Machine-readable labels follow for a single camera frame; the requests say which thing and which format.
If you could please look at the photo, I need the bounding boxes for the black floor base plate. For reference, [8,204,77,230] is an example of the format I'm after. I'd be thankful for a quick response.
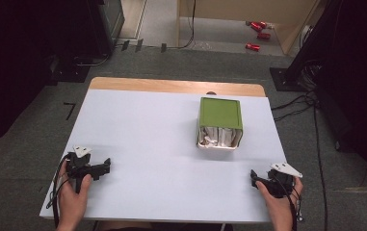
[49,57,92,85]

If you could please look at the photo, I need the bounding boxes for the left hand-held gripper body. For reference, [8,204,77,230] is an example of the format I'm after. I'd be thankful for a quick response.
[65,145,93,194]

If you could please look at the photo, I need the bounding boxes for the light wooden furniture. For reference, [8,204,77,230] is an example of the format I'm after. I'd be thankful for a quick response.
[175,0,321,56]

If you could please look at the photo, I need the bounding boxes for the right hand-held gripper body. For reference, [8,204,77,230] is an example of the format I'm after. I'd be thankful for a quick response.
[267,162,303,199]

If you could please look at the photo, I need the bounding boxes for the person's right hand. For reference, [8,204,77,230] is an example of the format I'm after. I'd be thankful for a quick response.
[255,176,304,224]

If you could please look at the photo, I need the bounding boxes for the black stand with base plate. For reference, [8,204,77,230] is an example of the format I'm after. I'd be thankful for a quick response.
[269,0,341,93]

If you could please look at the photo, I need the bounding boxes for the black curved floor cable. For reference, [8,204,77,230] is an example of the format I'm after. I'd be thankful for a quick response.
[73,52,111,67]

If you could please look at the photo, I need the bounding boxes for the black floor cable bundle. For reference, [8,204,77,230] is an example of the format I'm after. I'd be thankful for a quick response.
[270,90,318,123]

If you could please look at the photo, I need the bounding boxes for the white table cover sheet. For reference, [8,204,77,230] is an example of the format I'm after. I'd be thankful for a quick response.
[39,89,303,224]

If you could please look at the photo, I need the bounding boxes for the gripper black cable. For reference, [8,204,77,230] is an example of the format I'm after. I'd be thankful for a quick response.
[275,177,304,231]
[45,153,71,228]

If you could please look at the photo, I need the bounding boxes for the person's left hand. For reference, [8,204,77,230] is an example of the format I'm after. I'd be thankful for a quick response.
[57,162,92,225]

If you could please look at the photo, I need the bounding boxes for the long black floor cable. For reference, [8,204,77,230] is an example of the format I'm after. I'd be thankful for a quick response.
[311,95,330,231]

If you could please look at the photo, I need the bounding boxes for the black hanging cable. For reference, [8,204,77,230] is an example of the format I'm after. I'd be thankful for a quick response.
[166,0,197,50]

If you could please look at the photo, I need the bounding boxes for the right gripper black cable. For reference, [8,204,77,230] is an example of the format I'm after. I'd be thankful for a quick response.
[275,177,304,231]

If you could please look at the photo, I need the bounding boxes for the white paper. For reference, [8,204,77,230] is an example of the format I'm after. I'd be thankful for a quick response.
[198,125,242,149]

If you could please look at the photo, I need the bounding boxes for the green box with white rim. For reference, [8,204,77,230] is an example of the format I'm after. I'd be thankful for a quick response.
[197,96,245,151]

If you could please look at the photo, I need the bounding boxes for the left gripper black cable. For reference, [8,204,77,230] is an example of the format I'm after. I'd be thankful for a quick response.
[45,153,71,228]

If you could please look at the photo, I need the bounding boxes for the dark cabinet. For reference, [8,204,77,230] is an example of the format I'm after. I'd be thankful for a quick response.
[86,0,126,57]

